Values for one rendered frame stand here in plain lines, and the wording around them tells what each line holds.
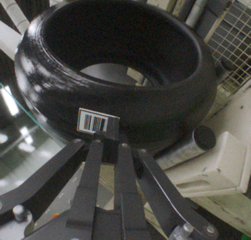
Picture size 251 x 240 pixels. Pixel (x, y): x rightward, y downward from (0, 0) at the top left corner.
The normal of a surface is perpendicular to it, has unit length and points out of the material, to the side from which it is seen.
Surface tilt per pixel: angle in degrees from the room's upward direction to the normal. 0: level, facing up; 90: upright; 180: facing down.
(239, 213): 90
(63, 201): 90
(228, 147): 90
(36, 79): 87
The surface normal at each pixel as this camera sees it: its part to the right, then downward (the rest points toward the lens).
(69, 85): 0.11, -0.34
